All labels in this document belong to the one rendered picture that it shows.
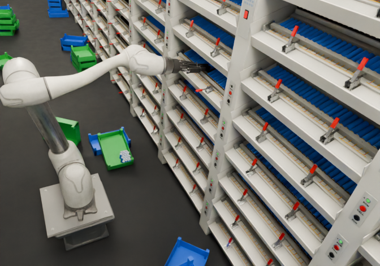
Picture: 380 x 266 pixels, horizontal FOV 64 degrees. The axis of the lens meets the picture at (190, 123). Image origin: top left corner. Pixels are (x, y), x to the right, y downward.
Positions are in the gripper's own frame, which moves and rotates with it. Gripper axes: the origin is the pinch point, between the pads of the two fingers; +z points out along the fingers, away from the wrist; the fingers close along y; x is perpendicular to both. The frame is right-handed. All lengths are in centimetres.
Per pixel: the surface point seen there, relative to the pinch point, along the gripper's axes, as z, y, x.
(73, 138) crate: -46, 87, 106
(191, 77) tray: -3.1, 4.0, 8.2
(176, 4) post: -7.7, 31.2, -24.2
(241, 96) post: -4.0, -38.8, -3.5
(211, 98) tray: -3.8, -19.1, 8.7
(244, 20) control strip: -12.0, -33.8, -34.6
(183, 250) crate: -7, -42, 101
